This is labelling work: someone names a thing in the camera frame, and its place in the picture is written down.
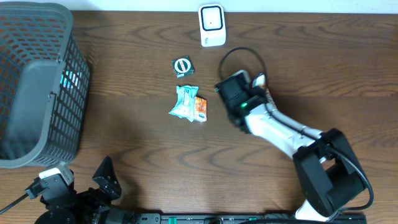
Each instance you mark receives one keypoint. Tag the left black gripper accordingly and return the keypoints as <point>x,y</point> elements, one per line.
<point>84,193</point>

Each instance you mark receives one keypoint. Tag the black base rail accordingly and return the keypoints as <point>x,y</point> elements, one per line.
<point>157,218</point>

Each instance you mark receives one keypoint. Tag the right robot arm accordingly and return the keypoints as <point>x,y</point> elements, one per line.
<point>328,170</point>

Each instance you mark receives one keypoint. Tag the grey plastic mesh basket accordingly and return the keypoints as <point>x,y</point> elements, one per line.
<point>44,85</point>

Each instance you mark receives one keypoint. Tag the teal wet wipes pack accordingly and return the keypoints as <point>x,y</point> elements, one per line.
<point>185,105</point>

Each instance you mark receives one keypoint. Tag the green round-label ointment box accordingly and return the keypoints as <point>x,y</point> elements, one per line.
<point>183,67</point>

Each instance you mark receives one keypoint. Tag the small orange snack packet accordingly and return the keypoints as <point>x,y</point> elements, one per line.
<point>200,112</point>

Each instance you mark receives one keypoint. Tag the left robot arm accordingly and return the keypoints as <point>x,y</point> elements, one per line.
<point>66,216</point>

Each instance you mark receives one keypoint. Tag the white barcode scanner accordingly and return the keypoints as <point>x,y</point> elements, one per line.
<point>212,25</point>

